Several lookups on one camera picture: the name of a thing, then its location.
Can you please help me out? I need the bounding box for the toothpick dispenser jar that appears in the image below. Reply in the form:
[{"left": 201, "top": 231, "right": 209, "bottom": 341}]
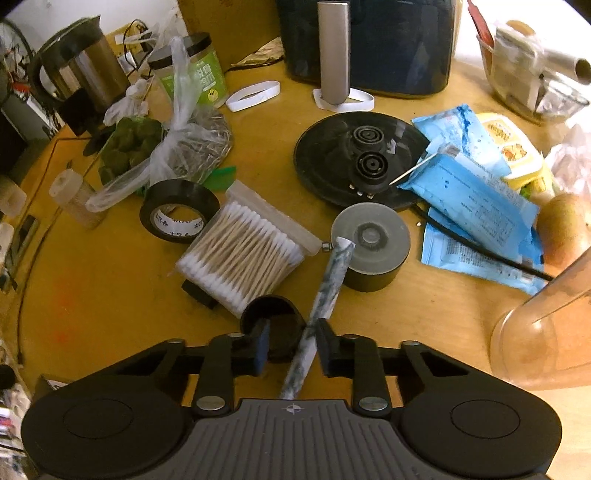
[{"left": 49, "top": 169, "right": 106, "bottom": 229}]

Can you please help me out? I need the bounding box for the black cylindrical cup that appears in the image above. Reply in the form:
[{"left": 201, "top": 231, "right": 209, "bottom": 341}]
[{"left": 240, "top": 295, "right": 307, "bottom": 364}]

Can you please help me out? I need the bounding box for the green plastic piece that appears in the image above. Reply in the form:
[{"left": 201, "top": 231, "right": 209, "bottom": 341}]
[{"left": 202, "top": 166, "right": 238, "bottom": 192}]

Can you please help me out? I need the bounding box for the clear bag of seeds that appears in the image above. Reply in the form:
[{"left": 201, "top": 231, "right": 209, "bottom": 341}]
[{"left": 86, "top": 36, "right": 232, "bottom": 212}]

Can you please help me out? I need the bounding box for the bag of green balls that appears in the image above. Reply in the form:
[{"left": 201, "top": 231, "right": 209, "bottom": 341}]
[{"left": 98, "top": 117, "right": 164, "bottom": 186}]

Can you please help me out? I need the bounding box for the cotton swab clear box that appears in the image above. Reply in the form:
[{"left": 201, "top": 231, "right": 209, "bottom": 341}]
[{"left": 176, "top": 180, "right": 322, "bottom": 317}]

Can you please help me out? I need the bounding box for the marbled grey stick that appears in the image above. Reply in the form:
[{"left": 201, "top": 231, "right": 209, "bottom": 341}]
[{"left": 280, "top": 237, "right": 356, "bottom": 401}]

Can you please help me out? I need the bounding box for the yellow snack packet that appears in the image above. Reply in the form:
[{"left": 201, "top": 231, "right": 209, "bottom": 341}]
[{"left": 477, "top": 112, "right": 544, "bottom": 190}]

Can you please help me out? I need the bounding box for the dark blue air fryer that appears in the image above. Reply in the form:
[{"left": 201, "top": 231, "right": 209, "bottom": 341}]
[{"left": 276, "top": 1, "right": 457, "bottom": 98}]

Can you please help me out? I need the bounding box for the clear shaker bottle grey lid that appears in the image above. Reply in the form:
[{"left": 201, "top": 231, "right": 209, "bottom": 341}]
[{"left": 489, "top": 251, "right": 590, "bottom": 390}]

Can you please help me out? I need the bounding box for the stainless electric kettle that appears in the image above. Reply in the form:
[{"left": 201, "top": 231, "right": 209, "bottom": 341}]
[{"left": 28, "top": 16, "right": 130, "bottom": 136}]

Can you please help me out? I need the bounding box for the small black rectangular block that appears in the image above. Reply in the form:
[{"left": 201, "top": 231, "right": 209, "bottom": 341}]
[{"left": 181, "top": 280, "right": 218, "bottom": 309}]

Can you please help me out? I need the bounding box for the white crumpled plastic bag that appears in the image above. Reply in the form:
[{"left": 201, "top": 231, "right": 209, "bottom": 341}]
[{"left": 103, "top": 79, "right": 151, "bottom": 127}]

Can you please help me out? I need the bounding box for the blue wipes packet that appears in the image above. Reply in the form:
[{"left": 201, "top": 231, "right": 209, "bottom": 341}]
[{"left": 399, "top": 139, "right": 539, "bottom": 260}]

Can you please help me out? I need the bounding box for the kiwi fruit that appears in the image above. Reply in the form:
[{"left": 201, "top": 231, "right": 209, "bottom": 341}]
[{"left": 536, "top": 193, "right": 590, "bottom": 270}]

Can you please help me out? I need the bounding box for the glass bowl with items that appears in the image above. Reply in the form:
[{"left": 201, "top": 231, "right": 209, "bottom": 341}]
[{"left": 478, "top": 25, "right": 590, "bottom": 125}]

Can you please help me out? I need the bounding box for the grey topped black puck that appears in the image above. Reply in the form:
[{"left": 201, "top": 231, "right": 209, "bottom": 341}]
[{"left": 331, "top": 202, "right": 411, "bottom": 292}]

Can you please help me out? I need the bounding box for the black kettle base cable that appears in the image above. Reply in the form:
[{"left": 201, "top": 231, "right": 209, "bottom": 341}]
[{"left": 410, "top": 203, "right": 555, "bottom": 282}]

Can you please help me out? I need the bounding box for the white paper ring under handle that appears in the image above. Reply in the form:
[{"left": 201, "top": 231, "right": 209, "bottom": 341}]
[{"left": 311, "top": 87, "right": 376, "bottom": 114}]

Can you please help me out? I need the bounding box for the green label clear jar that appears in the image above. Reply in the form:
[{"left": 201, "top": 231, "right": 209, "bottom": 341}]
[{"left": 148, "top": 32, "right": 228, "bottom": 108}]

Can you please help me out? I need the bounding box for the brown paper bag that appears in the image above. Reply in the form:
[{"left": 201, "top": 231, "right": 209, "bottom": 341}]
[{"left": 229, "top": 37, "right": 284, "bottom": 70}]

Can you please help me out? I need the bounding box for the black kettle base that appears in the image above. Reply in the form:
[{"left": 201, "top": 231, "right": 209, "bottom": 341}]
[{"left": 294, "top": 112, "right": 429, "bottom": 211}]

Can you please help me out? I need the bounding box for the black electrical tape roll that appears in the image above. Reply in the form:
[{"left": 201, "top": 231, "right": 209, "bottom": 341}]
[{"left": 139, "top": 179, "right": 219, "bottom": 244}]

